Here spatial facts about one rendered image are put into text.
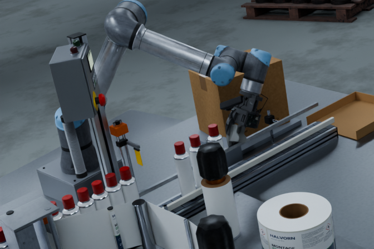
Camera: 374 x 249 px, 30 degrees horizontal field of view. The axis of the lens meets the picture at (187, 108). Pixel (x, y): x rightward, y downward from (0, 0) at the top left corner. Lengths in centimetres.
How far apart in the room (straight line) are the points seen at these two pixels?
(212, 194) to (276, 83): 88
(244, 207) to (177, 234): 36
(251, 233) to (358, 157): 63
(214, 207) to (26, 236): 53
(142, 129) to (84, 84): 110
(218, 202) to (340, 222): 41
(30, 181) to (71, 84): 92
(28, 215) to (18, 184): 96
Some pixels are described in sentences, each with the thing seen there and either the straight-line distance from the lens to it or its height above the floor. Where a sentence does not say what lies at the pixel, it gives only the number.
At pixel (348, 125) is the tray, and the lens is 282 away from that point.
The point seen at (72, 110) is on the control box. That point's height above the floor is 132.
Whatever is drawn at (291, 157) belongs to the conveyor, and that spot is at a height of 86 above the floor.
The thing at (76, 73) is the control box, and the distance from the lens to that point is 204.
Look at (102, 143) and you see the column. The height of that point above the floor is 114.
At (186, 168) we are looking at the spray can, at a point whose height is 100.
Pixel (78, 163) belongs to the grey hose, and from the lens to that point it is 220.
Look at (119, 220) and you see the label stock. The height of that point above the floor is 101.
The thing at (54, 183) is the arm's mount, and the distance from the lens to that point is 264.
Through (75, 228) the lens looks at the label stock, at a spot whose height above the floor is 102.
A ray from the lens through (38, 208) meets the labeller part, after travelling 196.
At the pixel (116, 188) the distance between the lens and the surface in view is 217.
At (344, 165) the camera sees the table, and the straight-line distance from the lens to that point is 254.
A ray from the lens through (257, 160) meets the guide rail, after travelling 247.
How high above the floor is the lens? 202
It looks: 22 degrees down
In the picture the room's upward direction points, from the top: 11 degrees counter-clockwise
